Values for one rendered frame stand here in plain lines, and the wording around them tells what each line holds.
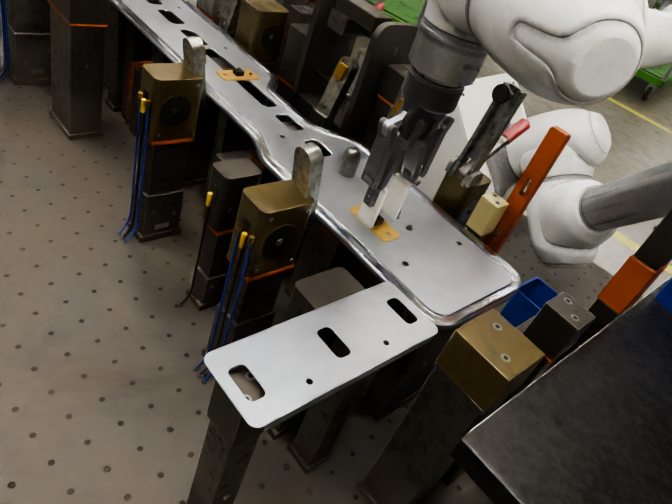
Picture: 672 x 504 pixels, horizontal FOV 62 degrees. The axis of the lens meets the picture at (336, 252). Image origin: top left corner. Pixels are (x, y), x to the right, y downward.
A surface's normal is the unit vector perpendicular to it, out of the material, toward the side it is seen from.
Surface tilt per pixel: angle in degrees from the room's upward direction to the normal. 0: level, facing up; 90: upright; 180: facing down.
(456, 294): 0
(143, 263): 0
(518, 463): 0
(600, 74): 91
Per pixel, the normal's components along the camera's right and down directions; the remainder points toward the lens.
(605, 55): 0.11, 0.67
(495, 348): 0.29, -0.74
